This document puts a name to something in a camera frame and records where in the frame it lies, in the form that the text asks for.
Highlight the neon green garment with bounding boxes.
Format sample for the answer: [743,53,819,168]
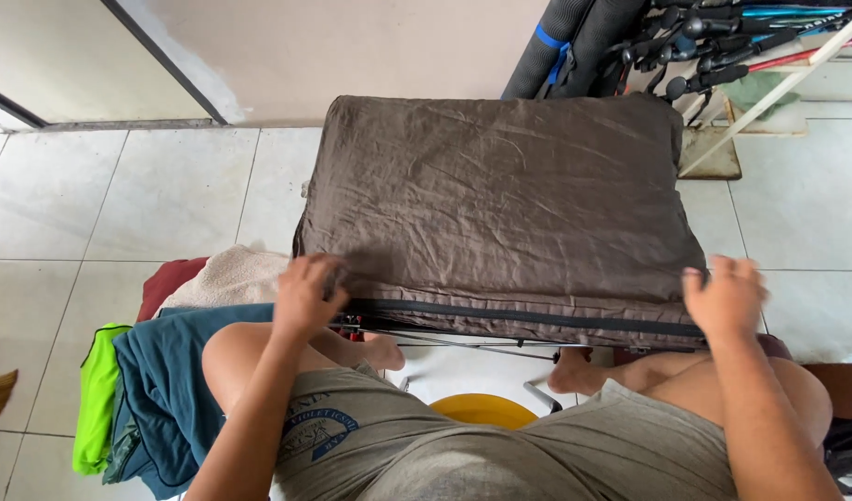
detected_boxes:
[72,323,133,477]

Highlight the yellow plastic stool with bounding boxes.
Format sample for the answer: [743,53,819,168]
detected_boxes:
[429,393,540,431]

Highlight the dark rolled foam mat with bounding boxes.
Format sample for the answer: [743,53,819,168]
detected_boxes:
[500,0,597,100]
[550,0,651,98]

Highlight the brown sleeping bag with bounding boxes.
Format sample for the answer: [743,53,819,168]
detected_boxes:
[292,93,710,350]

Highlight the cream fleece cloth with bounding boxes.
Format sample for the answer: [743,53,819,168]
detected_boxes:
[153,244,292,320]

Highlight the rack of trekking poles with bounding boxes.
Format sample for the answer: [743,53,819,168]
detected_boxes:
[593,0,852,180]

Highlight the teal blue garment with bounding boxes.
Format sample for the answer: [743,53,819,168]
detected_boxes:
[103,303,277,501]

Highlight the black bag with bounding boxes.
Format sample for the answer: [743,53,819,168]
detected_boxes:
[821,417,852,496]

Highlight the grey shirt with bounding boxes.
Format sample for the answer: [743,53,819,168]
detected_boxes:
[356,445,587,501]

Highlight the folding metal frame table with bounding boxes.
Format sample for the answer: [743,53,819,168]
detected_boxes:
[329,315,653,364]

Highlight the maroon cloth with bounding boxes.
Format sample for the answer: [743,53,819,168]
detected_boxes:
[136,257,210,323]

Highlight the person's left hand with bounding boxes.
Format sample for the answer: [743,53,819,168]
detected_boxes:
[272,253,351,338]

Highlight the person's right hand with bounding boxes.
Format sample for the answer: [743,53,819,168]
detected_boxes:
[681,255,770,342]

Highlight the blue strap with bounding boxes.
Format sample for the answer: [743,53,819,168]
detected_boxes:
[535,24,572,86]

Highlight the grey shorts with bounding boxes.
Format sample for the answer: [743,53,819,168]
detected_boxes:
[273,362,740,501]

